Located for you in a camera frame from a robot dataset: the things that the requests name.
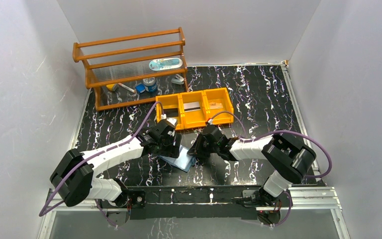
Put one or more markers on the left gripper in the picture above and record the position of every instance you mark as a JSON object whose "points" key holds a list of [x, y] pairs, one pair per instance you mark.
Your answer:
{"points": [[168, 147]]}

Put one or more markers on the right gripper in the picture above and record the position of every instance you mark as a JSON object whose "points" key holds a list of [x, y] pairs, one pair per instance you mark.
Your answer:
{"points": [[199, 151]]}

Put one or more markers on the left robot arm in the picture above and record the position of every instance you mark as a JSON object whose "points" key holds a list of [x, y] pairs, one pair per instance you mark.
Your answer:
{"points": [[76, 178]]}

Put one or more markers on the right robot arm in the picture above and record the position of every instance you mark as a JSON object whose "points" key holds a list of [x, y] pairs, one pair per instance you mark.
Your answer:
{"points": [[290, 157]]}

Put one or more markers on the black card in bin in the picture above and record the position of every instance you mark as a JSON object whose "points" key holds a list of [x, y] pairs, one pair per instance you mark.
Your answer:
{"points": [[172, 113]]}

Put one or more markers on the grey striped card in bin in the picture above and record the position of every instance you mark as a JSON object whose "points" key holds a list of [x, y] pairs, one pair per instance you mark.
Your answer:
{"points": [[192, 106]]}

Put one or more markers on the beige card in bin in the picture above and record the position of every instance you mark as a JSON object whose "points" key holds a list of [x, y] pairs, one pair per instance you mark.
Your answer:
{"points": [[215, 105]]}

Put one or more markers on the left yellow plastic bin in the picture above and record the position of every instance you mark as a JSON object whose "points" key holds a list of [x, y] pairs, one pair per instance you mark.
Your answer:
{"points": [[168, 102]]}

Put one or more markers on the right yellow plastic bin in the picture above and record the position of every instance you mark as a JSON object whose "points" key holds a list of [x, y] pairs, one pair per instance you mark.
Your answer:
{"points": [[218, 100]]}

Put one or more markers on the small blue box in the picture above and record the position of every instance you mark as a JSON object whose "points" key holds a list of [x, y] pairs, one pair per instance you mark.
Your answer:
{"points": [[140, 88]]}

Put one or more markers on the white blue round tin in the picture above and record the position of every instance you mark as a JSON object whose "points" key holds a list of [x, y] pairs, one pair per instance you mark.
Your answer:
{"points": [[150, 84]]}

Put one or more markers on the white stapler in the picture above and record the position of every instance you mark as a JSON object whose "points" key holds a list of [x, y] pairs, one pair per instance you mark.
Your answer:
{"points": [[178, 80]]}

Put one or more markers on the white red marker pen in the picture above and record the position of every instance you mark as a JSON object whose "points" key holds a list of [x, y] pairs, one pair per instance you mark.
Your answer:
{"points": [[127, 88]]}

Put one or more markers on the blue white oval package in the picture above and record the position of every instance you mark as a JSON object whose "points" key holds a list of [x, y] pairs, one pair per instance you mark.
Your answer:
{"points": [[165, 64]]}

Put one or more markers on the wooden shelf rack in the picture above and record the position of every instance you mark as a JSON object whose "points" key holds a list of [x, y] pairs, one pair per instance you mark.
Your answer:
{"points": [[127, 59]]}

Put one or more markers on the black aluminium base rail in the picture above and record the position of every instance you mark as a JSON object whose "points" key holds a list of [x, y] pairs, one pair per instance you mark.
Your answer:
{"points": [[204, 202]]}

